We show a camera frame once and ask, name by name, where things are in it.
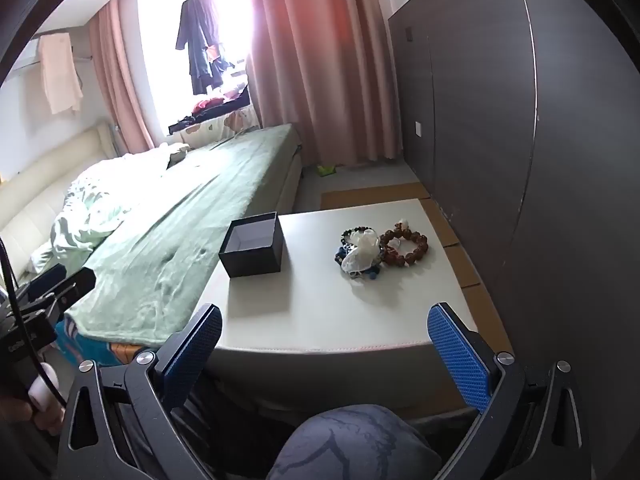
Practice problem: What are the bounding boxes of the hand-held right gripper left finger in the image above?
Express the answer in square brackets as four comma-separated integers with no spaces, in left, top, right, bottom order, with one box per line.
[59,302,223,480]

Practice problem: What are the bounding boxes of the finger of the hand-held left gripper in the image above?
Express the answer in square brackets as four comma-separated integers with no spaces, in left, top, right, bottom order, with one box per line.
[50,266,97,322]

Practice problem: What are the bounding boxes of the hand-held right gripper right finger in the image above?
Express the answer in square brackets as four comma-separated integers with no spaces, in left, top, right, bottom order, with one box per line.
[426,302,598,480]

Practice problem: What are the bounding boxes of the black jewelry box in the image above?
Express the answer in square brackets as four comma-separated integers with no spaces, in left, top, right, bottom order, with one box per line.
[218,211,285,278]

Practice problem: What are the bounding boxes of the brown wooden bead bracelet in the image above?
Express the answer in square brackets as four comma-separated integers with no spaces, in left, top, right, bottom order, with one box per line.
[378,217,430,267]

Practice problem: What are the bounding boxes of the blue bead bracelet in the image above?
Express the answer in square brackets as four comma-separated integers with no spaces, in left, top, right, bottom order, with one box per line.
[334,246,385,279]

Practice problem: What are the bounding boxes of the dark bead bracelet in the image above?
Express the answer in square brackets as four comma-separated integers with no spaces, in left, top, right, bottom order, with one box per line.
[341,228,381,250]

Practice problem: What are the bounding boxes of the person's left hand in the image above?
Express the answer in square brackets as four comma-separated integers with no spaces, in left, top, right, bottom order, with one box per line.
[0,392,67,436]

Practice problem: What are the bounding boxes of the colourful printed bed sheet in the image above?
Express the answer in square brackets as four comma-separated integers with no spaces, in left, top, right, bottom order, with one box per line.
[52,319,162,367]

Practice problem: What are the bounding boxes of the white and green quilt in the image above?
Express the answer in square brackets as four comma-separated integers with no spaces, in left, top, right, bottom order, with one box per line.
[50,142,191,267]

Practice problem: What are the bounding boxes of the beige padded headboard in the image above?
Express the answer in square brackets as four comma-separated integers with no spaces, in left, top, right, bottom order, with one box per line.
[0,122,115,281]

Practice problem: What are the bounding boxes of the person's grey trouser leg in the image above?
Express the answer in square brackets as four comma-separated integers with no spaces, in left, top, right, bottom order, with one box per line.
[265,404,444,480]

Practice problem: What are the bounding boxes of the bed with green blanket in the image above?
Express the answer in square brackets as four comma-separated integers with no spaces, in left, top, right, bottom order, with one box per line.
[65,123,301,347]

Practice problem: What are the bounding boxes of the white bed base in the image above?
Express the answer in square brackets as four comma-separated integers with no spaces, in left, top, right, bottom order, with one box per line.
[255,127,304,217]

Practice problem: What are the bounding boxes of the printed pillow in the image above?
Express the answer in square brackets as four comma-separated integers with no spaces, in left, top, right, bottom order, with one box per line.
[180,110,261,150]

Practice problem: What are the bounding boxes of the narrow pink curtain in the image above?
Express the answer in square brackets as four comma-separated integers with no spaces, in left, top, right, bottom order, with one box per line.
[90,0,157,154]

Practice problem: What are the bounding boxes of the peach hanging towel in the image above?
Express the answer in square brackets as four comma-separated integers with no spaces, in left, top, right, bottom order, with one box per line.
[37,32,84,116]

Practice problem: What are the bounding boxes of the clothes pile on windowsill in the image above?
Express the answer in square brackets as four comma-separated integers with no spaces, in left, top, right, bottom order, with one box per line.
[169,82,251,134]

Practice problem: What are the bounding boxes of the dark brown wardrobe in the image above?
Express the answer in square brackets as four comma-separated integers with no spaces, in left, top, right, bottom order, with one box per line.
[387,0,640,461]

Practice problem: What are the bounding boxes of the hanging dark clothes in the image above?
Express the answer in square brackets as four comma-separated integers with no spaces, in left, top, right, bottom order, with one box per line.
[175,0,237,97]

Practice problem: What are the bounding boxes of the wide pink curtain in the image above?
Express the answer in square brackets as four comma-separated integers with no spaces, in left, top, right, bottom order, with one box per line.
[245,0,404,169]

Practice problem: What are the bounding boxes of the black cable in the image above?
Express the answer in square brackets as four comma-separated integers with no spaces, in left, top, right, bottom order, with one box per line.
[0,237,68,408]

